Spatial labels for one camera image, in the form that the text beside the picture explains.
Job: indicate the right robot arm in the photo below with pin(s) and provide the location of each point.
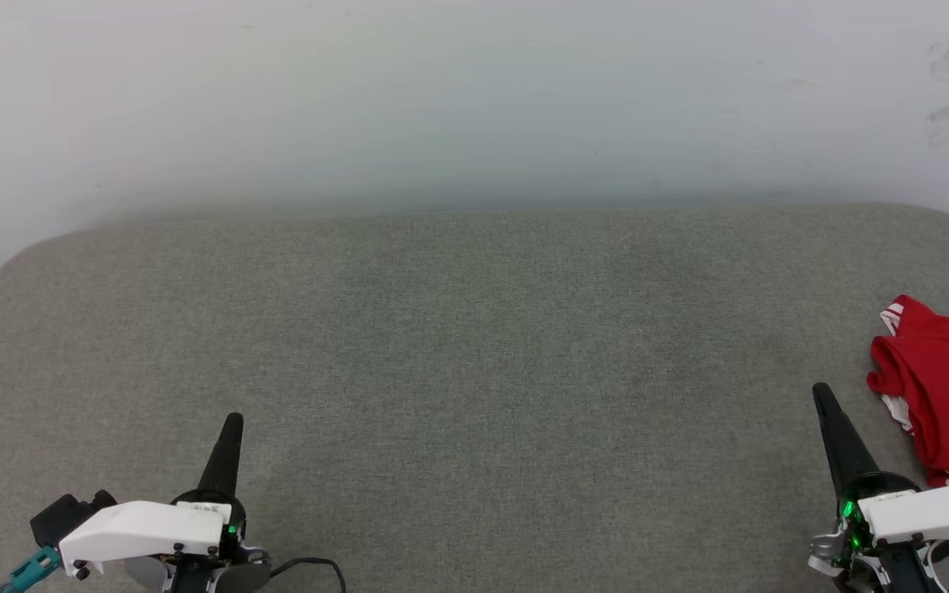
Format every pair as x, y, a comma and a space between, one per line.
886, 568

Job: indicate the red basketball jersey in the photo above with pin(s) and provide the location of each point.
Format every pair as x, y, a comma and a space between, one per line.
948, 387

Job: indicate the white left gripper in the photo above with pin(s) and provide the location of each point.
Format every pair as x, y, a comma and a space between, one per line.
145, 527

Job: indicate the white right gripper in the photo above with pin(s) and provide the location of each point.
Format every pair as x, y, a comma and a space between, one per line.
927, 511

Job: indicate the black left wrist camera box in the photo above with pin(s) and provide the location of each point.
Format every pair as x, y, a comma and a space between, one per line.
71, 517

